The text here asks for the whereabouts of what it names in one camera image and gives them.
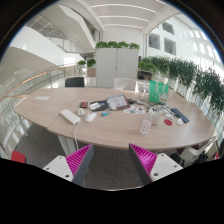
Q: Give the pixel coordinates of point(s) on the black flat case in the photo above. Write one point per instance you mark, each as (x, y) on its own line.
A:
(101, 107)

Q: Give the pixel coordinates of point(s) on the white printed card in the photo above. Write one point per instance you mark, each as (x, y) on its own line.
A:
(170, 116)

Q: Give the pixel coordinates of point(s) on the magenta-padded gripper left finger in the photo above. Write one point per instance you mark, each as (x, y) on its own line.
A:
(77, 160)

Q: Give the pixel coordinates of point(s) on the flat round red coaster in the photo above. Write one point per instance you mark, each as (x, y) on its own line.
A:
(168, 122)

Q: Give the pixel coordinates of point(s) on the colourful sticker sheet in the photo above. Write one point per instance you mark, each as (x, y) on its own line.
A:
(135, 109)

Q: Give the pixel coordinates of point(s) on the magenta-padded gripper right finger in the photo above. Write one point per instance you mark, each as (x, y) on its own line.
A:
(145, 160)

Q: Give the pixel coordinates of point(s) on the dark blue keyboard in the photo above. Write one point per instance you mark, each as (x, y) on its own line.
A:
(180, 115)

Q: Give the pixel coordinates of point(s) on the glass railing with wooden handrail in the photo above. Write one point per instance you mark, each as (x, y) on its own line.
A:
(33, 80)

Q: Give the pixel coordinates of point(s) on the small white tag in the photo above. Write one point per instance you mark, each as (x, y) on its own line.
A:
(180, 121)

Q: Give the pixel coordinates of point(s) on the red chair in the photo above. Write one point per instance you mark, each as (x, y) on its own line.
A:
(18, 156)

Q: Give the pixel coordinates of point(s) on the green tote bag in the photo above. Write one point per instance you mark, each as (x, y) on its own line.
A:
(156, 92)

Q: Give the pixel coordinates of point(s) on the white power strip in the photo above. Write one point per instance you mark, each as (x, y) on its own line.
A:
(70, 116)

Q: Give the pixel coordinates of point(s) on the small white earbud case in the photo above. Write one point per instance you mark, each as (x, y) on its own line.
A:
(80, 111)

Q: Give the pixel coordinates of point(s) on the ceiling light strips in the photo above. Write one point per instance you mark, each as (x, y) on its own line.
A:
(123, 16)

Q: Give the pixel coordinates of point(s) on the potted green plants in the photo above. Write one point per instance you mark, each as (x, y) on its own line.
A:
(87, 65)

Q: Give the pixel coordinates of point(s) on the clear plastic water bottle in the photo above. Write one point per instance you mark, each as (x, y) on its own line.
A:
(146, 125)

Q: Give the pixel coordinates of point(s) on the white cabinet with plants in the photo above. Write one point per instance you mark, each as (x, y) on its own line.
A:
(116, 66)

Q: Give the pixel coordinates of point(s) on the small dark red case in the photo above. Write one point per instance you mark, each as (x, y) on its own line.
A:
(83, 104)

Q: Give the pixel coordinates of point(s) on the white paper sheet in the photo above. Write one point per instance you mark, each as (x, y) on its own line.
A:
(41, 98)

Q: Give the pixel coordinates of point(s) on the black chair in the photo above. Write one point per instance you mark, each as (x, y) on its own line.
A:
(75, 82)

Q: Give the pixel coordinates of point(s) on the clear tumbler with white lid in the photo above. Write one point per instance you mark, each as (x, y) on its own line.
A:
(142, 90)

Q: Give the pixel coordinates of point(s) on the green hedge plant row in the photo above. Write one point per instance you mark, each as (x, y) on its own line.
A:
(186, 71)

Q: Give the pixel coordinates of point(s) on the blue and green marker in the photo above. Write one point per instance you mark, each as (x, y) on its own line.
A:
(106, 113)

